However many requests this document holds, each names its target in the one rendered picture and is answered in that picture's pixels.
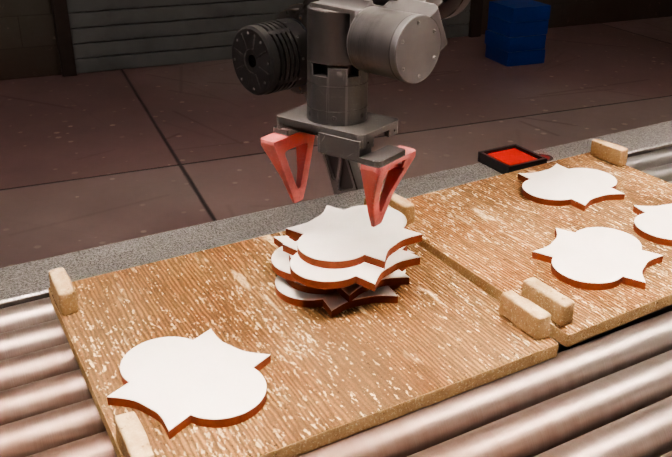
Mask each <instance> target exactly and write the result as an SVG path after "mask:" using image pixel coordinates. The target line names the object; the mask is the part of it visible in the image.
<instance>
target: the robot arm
mask: <svg viewBox="0 0 672 457"><path fill-rule="evenodd" d="M442 3H443V0H319V1H315V2H310V4H309V5H307V104H305V105H302V106H299V107H297V108H294V109H291V110H288V111H285V112H283V113H280V114H277V125H276V126H274V127H273V131H274V132H273V133H272V134H269V135H266V136H264V137H261V146H262V148H263V149H264V151H265V152H266V154H267V156H268V157H269V159H270V160H271V162H272V164H273V165H274V167H275V168H276V170H277V172H278V173H279V175H280V177H281V178H282V180H283V183H284V185H285V187H286V189H287V191H288V193H289V195H290V198H291V200H292V202H293V203H297V202H299V201H301V200H302V199H303V197H304V193H305V188H306V184H307V179H308V173H309V167H310V162H311V156H312V150H313V145H314V139H315V135H316V136H318V147H317V151H318V152H319V153H323V154H327V155H330V156H334V157H338V158H342V159H346V160H350V161H354V162H358V163H361V167H360V170H361V176H362V181H363V187H364V193H365V198H366V204H367V210H368V215H369V219H370V223H371V226H372V227H375V226H377V225H379V224H380V223H381V222H382V220H383V218H384V215H385V213H386V210H387V208H388V205H389V203H390V200H391V198H392V195H393V193H394V191H395V189H396V188H397V186H398V184H399V183H400V181H401V179H402V178H403V176H404V174H405V173H406V171H407V169H408V168H409V166H410V164H411V163H412V161H413V159H414V158H415V154H416V150H415V149H413V148H409V147H405V146H398V147H396V146H391V145H387V146H385V147H383V148H381V149H378V150H376V151H374V152H371V147H373V146H374V137H375V136H377V135H379V134H381V133H384V136H386V137H391V136H393V135H395V134H397V133H398V119H397V118H393V117H389V116H384V115H379V114H375V113H370V112H367V101H368V73H372V74H376V75H379V76H383V77H387V78H391V79H395V80H399V81H402V82H406V83H410V84H416V83H419V82H421V81H423V80H424V79H426V78H427V77H428V76H429V75H430V73H431V72H432V71H433V69H434V67H435V65H436V63H437V60H438V57H439V53H440V51H441V50H442V49H443V48H444V47H445V46H446V45H447V38H446V35H445V31H444V27H443V24H442V20H441V16H440V13H439V9H438V6H439V5H441V4H442ZM294 147H296V155H297V179H296V183H295V181H294V178H293V175H292V172H291V170H290V167H289V164H288V161H287V159H286V156H285V152H286V151H287V150H289V149H292V148H294ZM387 172H388V174H387ZM386 174H387V177H386V180H385V184H384V187H383V191H382V194H381V198H380V193H381V188H382V184H383V180H384V178H385V176H386ZM379 198H380V201H379Z"/></svg>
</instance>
